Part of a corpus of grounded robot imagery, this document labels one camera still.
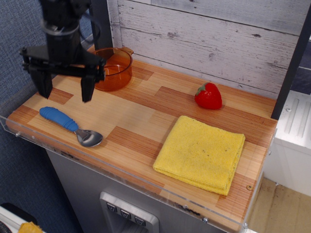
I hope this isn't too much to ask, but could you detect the red toy strawberry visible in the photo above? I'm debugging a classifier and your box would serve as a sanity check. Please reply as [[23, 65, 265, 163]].
[[194, 83, 223, 110]]

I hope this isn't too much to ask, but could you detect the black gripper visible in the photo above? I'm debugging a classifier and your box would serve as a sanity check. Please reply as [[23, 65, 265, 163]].
[[19, 29, 105, 102]]

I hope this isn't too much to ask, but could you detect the dark grey left post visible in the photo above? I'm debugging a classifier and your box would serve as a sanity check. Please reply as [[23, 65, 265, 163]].
[[89, 0, 113, 50]]

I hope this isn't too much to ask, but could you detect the blue-handled metal spoon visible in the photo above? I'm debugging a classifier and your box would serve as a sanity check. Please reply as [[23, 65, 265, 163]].
[[39, 107, 103, 147]]

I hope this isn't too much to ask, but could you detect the clear acrylic counter guard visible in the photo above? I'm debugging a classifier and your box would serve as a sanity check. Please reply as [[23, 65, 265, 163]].
[[0, 33, 278, 233]]

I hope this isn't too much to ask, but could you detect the yellow and black object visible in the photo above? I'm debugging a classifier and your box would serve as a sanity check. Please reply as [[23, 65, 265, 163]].
[[18, 222, 43, 233]]

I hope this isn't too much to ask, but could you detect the white toy sink unit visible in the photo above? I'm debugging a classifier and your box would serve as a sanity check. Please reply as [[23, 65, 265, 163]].
[[263, 91, 311, 196]]

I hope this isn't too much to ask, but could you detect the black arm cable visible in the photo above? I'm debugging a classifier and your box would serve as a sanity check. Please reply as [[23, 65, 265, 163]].
[[81, 13, 102, 46]]

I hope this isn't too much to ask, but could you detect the grey toy cabinet front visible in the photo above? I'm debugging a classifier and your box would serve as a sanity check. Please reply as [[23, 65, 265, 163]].
[[45, 148, 226, 233]]

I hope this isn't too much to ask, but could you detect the yellow folded microfiber cloth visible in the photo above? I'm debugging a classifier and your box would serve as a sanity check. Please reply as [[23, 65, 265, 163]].
[[153, 116, 245, 196]]

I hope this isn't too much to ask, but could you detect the dark grey post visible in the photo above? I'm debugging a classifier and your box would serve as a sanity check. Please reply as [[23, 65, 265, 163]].
[[89, 0, 113, 50], [271, 6, 311, 120]]

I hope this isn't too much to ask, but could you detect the silver dispenser button panel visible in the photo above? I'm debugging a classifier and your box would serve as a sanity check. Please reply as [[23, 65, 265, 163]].
[[100, 191, 160, 233]]

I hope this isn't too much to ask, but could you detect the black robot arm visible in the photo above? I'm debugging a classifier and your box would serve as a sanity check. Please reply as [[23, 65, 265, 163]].
[[19, 0, 106, 102]]

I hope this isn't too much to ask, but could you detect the dark grey right post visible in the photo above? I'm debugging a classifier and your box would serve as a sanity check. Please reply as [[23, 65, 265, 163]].
[[271, 6, 311, 120]]

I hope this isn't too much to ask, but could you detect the orange transparent plastic pot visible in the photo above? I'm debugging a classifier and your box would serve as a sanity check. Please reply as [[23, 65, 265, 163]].
[[94, 47, 134, 91]]

